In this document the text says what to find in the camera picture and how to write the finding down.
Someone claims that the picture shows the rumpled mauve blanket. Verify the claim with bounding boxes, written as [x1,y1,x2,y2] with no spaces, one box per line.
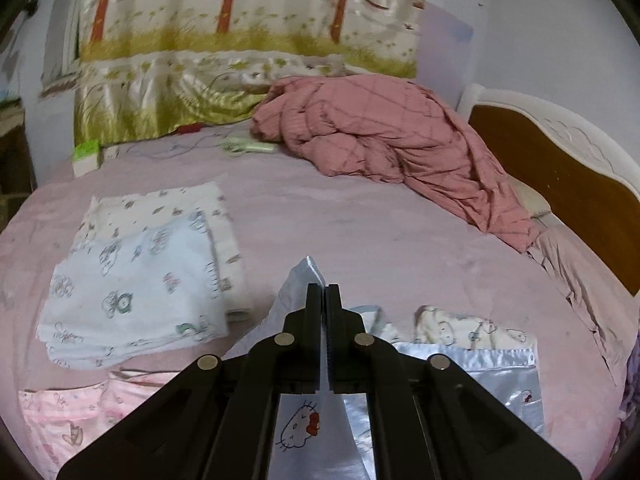
[525,212,640,386]

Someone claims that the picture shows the tree-print curtain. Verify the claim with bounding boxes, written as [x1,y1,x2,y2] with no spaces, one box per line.
[72,0,432,143]

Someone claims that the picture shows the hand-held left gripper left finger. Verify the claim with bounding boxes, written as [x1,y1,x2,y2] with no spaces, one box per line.
[56,283,327,480]

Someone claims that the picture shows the white and wooden headboard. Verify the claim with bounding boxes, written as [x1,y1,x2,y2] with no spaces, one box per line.
[456,83,640,296]

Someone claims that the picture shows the white window frame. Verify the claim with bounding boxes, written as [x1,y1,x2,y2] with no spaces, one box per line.
[40,0,83,96]

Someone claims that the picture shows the pink checked quilt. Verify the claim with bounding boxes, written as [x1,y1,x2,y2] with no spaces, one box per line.
[250,74,538,253]

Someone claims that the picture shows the beige pillow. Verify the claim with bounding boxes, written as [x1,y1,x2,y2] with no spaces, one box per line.
[510,180,553,221]

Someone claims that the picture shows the folded white bear-print cloth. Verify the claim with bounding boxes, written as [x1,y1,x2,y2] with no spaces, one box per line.
[36,210,231,370]

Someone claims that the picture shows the pink cat-print pants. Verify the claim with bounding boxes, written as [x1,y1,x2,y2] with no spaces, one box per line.
[17,370,166,480]

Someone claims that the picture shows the dark wooden desk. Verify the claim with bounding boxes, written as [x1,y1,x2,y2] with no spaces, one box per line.
[0,105,36,196]

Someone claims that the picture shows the green and white box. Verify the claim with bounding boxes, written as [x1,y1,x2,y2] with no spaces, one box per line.
[72,141,103,178]

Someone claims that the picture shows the green hairbrush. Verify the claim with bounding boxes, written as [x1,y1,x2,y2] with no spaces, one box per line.
[222,139,276,155]

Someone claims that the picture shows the blue satin cat-print pants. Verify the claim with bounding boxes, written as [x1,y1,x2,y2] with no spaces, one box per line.
[222,256,546,480]

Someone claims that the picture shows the white cat-print pants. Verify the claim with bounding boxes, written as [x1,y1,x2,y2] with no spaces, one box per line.
[414,305,538,351]

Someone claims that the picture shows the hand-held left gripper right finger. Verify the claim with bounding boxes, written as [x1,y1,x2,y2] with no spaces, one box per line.
[326,283,583,480]

